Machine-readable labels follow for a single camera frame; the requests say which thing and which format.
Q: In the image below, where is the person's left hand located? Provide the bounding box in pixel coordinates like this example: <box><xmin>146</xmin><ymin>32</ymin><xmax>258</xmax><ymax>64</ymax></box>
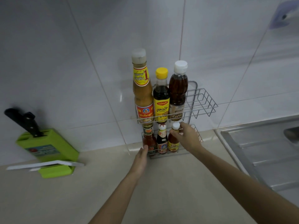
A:
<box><xmin>129</xmin><ymin>145</ymin><xmax>149</xmax><ymax>178</ymax></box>

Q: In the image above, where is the person's right hand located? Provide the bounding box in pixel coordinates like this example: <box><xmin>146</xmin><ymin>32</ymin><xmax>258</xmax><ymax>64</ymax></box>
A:
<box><xmin>169</xmin><ymin>122</ymin><xmax>203</xmax><ymax>155</ymax></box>

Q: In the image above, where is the small orange chili sauce bottle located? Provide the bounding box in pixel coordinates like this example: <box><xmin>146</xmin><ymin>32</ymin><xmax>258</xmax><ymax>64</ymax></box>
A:
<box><xmin>168</xmin><ymin>122</ymin><xmax>181</xmax><ymax>153</ymax></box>

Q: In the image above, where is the person's right forearm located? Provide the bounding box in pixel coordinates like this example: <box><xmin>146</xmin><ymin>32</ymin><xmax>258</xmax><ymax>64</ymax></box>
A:
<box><xmin>192</xmin><ymin>145</ymin><xmax>299</xmax><ymax>224</ymax></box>

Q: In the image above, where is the person's left forearm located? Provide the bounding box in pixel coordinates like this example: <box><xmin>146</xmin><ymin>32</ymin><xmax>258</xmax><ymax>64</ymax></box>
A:
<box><xmin>88</xmin><ymin>171</ymin><xmax>144</xmax><ymax>224</ymax></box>

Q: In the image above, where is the small red sauce jar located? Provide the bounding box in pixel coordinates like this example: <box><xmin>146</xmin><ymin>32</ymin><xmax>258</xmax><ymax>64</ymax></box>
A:
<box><xmin>142</xmin><ymin>123</ymin><xmax>157</xmax><ymax>156</ymax></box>

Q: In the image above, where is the small dark sauce bottle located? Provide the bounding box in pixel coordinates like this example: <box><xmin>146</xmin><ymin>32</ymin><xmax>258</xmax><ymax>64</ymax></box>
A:
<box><xmin>156</xmin><ymin>123</ymin><xmax>169</xmax><ymax>154</ymax></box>

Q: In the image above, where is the dark sauce bottle yellow cap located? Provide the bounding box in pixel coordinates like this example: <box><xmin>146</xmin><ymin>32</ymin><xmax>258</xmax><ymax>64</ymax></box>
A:
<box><xmin>153</xmin><ymin>67</ymin><xmax>171</xmax><ymax>123</ymax></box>

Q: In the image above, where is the brown fish sauce bottle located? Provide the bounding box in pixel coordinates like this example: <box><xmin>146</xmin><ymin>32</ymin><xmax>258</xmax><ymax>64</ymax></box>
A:
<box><xmin>168</xmin><ymin>60</ymin><xmax>189</xmax><ymax>122</ymax></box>

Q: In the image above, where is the tall tan sauce bottle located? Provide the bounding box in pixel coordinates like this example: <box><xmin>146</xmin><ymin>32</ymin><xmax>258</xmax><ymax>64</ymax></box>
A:
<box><xmin>131</xmin><ymin>48</ymin><xmax>155</xmax><ymax>124</ymax></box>

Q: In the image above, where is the green knife block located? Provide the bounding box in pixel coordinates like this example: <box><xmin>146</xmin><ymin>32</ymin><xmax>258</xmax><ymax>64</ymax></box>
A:
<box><xmin>16</xmin><ymin>128</ymin><xmax>80</xmax><ymax>179</ymax></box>

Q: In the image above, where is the stainless steel sink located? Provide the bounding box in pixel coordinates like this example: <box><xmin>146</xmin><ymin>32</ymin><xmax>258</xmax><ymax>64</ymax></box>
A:
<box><xmin>214</xmin><ymin>114</ymin><xmax>299</xmax><ymax>208</ymax></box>

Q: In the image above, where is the white cutting board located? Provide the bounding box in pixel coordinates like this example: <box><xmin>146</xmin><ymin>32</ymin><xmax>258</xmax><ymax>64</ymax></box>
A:
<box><xmin>6</xmin><ymin>160</ymin><xmax>85</xmax><ymax>172</ymax></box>

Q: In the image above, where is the two-tier metal wire rack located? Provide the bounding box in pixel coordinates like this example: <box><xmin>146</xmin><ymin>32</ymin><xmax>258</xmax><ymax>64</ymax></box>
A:
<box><xmin>136</xmin><ymin>81</ymin><xmax>219</xmax><ymax>159</ymax></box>

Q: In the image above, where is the black-handled knife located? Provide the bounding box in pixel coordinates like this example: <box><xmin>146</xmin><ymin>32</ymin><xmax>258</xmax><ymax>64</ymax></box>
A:
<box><xmin>23</xmin><ymin>112</ymin><xmax>44</xmax><ymax>138</ymax></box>
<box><xmin>4</xmin><ymin>108</ymin><xmax>31</xmax><ymax>132</ymax></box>

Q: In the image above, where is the purple wall hook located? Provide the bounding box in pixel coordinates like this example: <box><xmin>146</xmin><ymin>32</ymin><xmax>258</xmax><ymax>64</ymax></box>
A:
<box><xmin>269</xmin><ymin>0</ymin><xmax>299</xmax><ymax>30</ymax></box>

